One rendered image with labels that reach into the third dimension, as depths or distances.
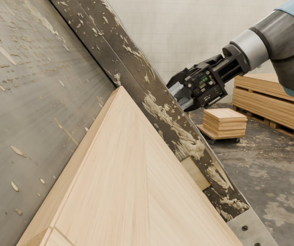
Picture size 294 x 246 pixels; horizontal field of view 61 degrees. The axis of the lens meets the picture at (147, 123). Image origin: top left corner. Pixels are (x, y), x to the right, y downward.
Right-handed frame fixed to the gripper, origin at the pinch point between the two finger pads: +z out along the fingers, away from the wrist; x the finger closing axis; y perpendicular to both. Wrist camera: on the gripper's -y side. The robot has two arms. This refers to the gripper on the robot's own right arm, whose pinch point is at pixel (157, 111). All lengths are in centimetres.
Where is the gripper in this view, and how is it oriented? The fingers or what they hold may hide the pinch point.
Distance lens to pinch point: 56.8
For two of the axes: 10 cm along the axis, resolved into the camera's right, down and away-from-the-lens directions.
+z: -8.1, 5.6, 1.6
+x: 5.9, 7.7, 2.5
